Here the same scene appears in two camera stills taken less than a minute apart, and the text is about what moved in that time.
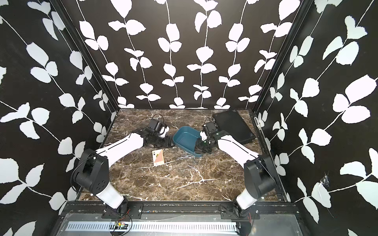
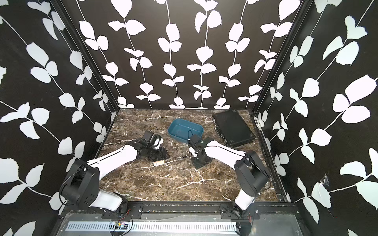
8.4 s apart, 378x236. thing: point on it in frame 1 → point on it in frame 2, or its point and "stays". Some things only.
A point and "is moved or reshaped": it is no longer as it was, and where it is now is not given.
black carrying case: (232, 123) stays
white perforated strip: (153, 226) stays
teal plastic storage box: (184, 138) is moved or reshaped
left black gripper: (168, 142) → (162, 155)
